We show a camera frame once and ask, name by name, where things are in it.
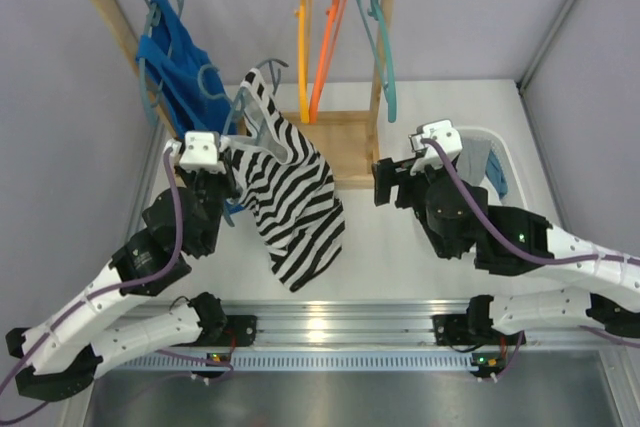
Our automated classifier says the black white striped tank top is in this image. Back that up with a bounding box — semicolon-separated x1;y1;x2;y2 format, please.
221;68;346;292

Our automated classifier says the grey-blue hanger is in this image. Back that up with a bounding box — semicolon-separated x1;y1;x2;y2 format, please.
197;57;289;227
136;0;185;126

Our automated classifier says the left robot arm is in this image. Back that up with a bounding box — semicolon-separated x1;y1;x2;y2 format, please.
6;153;238;402

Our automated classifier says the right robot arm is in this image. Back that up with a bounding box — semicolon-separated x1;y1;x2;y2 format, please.
373;158;639;345

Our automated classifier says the blue tank top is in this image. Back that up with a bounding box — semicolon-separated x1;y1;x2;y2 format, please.
136;0;231;138

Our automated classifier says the orange hanger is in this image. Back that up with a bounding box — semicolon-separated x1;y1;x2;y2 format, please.
309;0;348;124

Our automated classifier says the teal hanger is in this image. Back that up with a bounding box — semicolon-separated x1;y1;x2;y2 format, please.
355;0;397;123

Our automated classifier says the grey-blue hanger under blue top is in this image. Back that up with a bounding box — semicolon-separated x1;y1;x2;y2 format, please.
136;0;185;126

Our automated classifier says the yellow hanger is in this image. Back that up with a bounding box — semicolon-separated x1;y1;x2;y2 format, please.
295;0;313;124

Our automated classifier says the wooden clothes rack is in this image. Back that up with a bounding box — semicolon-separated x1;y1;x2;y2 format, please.
90;0;394;189

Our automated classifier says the grey garment in basket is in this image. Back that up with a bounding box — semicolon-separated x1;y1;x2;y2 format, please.
456;137;491;186

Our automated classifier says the blue garment in basket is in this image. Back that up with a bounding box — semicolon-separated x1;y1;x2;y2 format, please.
485;150;509;200

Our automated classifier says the white perforated laundry basket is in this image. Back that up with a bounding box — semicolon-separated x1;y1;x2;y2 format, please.
457;125;529;210

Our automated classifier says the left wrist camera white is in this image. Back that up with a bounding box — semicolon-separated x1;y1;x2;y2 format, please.
165;131;226;174

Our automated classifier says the aluminium mounting rail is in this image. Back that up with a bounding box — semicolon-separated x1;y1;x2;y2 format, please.
114;299;621;348

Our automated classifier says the white slotted cable duct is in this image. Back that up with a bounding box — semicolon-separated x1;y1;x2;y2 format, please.
119;350;501;371

